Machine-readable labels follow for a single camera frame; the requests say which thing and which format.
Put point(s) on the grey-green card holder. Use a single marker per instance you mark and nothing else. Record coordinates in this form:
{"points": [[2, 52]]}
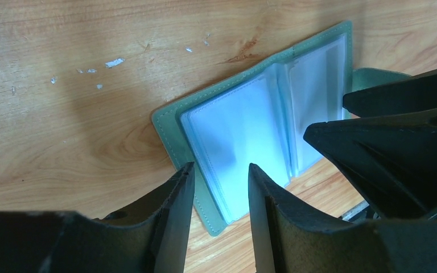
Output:
{"points": [[260, 116]]}

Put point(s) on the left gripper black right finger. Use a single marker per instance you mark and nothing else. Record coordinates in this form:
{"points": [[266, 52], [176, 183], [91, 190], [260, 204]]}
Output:
{"points": [[289, 235]]}

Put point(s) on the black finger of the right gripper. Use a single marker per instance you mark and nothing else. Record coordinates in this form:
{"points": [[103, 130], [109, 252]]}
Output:
{"points": [[378, 92], [390, 160]]}

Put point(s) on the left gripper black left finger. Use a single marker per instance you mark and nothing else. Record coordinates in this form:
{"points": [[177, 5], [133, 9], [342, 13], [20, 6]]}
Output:
{"points": [[148, 235]]}

